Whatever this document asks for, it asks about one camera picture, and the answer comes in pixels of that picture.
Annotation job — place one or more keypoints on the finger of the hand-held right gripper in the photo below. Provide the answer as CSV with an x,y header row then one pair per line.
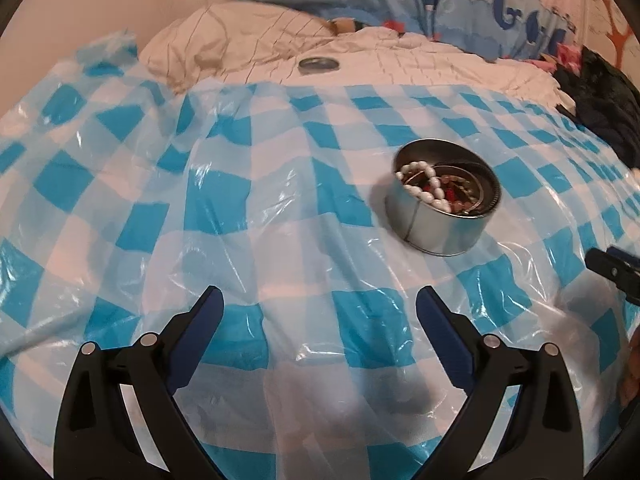
x,y
612,265

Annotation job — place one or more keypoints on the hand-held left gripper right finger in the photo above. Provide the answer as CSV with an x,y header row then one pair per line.
x,y
447,340

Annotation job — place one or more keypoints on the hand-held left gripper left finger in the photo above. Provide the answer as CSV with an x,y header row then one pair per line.
x,y
195,340

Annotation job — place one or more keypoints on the round metal tin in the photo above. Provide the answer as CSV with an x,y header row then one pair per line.
x,y
430,230

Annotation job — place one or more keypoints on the blue checkered plastic sheet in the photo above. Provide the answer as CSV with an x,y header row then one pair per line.
x,y
240,210

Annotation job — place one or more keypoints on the dark cloth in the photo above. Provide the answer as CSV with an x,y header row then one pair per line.
x,y
605,100

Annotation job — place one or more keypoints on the pink cloth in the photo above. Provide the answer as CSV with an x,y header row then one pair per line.
x,y
560,55

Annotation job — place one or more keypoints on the white pleated quilt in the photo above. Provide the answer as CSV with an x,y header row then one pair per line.
x,y
425,65

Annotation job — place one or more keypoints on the white striped pillow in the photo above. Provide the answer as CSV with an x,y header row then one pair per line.
x,y
225,40

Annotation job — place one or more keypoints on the round metal tin lid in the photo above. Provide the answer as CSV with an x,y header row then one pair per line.
x,y
319,64

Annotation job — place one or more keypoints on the blue whale print curtain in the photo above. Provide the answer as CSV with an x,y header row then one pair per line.
x,y
450,0

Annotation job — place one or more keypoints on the brown black small object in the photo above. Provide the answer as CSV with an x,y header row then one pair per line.
x,y
345,25

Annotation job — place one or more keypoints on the orange tree wall sticker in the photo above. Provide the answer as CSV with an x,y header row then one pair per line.
x,y
617,30

